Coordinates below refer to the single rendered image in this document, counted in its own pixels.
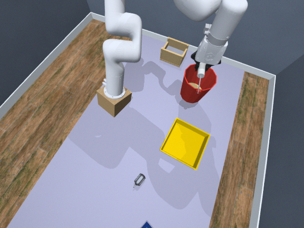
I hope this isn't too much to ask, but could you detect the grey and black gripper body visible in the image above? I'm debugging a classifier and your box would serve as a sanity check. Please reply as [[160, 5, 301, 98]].
[[195, 36, 228, 65]]

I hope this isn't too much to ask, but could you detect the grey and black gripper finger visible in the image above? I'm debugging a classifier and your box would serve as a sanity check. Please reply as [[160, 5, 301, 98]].
[[191, 51, 200, 71], [205, 64, 213, 72]]

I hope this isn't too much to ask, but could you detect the blue open rectangular bin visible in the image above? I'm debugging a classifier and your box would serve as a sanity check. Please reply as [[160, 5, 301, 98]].
[[141, 222, 152, 228]]

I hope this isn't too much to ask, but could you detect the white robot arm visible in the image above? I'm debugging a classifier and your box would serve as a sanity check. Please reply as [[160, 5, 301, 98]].
[[103, 0, 248, 99]]

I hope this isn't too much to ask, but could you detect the light wooden crate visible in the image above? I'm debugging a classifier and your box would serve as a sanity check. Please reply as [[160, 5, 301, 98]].
[[160, 37, 189, 67]]

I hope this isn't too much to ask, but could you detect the red bucket with wire handle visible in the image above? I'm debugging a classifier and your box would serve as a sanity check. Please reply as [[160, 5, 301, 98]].
[[180, 63, 217, 103]]

